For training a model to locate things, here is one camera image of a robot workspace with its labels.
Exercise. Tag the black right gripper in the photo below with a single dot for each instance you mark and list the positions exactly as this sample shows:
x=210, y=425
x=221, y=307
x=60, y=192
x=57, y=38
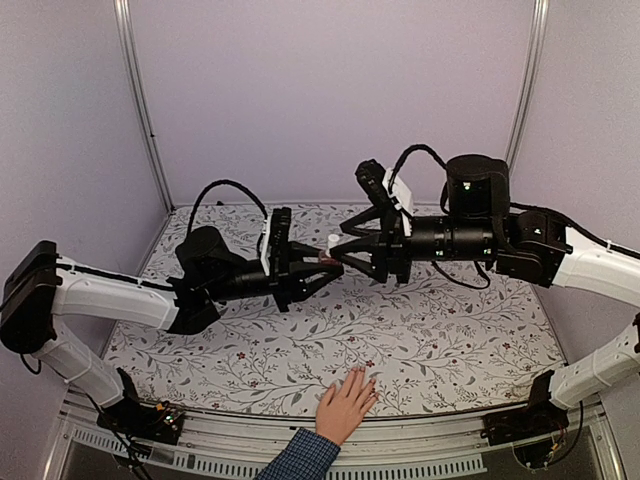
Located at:
x=377, y=245

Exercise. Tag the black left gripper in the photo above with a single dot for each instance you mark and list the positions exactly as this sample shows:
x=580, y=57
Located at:
x=297, y=285

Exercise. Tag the white nail polish brush cap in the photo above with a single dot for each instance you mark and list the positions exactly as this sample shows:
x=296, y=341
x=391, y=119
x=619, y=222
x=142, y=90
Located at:
x=332, y=241

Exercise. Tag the pink nail polish bottle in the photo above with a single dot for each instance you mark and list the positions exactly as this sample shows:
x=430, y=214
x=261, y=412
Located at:
x=326, y=259

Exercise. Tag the blue checked sleeve forearm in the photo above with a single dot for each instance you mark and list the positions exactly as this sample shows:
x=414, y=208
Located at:
x=308, y=456

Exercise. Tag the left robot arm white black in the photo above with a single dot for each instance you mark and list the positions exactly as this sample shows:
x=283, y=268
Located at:
x=46, y=286

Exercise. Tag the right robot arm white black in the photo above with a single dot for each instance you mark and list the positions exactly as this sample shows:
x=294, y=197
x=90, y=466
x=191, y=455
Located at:
x=480, y=224

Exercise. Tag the person's bare hand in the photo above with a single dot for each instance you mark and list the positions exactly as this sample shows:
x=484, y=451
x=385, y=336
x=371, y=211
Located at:
x=342, y=409

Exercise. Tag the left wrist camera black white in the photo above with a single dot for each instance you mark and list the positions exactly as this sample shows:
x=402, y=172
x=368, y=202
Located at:
x=274, y=234

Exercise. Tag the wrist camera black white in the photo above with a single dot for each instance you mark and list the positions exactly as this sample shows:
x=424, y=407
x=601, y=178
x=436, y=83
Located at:
x=384, y=195
x=274, y=234

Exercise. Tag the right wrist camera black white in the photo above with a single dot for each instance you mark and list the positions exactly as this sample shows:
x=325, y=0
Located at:
x=384, y=195

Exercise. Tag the front aluminium rail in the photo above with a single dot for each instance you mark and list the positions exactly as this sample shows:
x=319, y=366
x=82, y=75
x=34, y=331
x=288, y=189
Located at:
x=233, y=446

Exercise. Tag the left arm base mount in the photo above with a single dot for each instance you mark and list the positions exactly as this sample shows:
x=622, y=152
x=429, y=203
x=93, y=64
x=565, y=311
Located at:
x=162, y=422

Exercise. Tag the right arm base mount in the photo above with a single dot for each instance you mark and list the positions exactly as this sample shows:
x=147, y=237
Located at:
x=538, y=417

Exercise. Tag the right aluminium frame post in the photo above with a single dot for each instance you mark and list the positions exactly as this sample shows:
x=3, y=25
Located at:
x=533, y=58

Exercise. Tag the aluminium frame post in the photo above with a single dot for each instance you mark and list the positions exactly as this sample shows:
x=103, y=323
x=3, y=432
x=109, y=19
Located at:
x=533, y=58
x=125, y=29

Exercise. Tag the left aluminium frame post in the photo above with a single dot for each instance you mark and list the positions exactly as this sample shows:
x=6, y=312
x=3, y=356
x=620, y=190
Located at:
x=125, y=29

